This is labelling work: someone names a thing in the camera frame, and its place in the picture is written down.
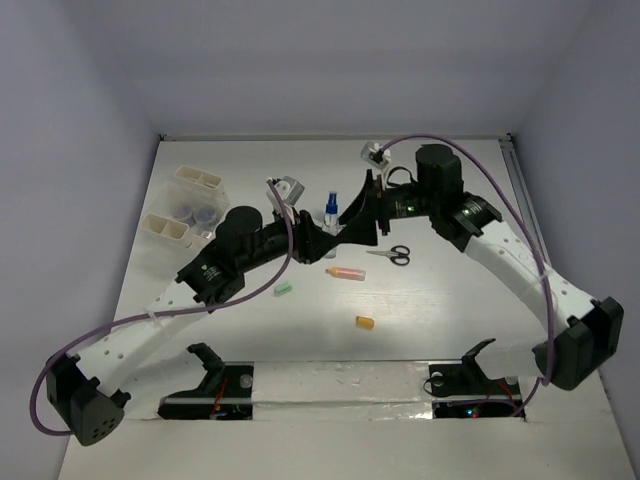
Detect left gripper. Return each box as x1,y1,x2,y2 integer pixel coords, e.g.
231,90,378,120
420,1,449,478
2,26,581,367
238,202,335,273

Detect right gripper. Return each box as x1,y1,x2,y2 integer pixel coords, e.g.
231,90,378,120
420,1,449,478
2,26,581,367
334,169,439,246

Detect clear spray bottle blue cap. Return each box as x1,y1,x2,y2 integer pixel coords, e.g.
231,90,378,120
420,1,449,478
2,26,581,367
322,192,339,235

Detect clear jar blue beads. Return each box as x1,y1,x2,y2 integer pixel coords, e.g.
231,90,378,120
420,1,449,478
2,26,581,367
193,206,218,227

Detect clear jar purple contents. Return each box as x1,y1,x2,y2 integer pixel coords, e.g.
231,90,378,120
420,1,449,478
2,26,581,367
171,203,194,224

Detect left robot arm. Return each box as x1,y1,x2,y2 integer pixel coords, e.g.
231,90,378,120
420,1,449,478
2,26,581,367
34,206,377,446

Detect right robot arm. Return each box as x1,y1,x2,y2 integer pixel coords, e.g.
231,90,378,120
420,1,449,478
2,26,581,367
339,142,624,392

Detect orange highlighter marker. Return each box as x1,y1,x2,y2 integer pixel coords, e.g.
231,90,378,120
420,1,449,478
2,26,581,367
326,267,366,281

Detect green marker cap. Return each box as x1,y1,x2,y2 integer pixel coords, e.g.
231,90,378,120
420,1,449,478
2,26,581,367
274,282,293,296

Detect orange marker cap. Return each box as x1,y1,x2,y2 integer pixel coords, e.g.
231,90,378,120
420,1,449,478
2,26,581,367
355,316,375,330

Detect clear organizer bin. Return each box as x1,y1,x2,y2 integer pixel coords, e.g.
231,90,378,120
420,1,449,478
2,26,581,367
140,175,230,248

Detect cream divided box rear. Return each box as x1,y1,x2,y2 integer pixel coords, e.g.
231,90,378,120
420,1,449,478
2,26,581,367
174,165,224,192

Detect cream divided box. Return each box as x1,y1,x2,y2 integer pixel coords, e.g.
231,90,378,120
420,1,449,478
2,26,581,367
174,165,224,192
141,213,191,248

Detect cream divided box front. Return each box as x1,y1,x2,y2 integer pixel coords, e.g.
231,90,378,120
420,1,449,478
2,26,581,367
141,213,191,248

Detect black handled scissors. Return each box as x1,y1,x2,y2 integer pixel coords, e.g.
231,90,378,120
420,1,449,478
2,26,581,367
367,245,411,267

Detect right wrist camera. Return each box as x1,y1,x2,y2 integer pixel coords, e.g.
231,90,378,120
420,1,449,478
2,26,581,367
360,141,392,172

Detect aluminium side rail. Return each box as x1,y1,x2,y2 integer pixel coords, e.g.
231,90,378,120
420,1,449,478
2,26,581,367
499,135,551,264

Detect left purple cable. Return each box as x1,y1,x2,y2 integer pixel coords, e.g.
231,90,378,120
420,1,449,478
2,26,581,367
29,179,294,435

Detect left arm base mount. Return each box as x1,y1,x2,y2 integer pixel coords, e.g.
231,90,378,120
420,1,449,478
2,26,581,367
157,343,254,421

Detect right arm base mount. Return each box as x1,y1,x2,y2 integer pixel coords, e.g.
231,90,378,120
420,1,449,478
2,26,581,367
422,338,522,420

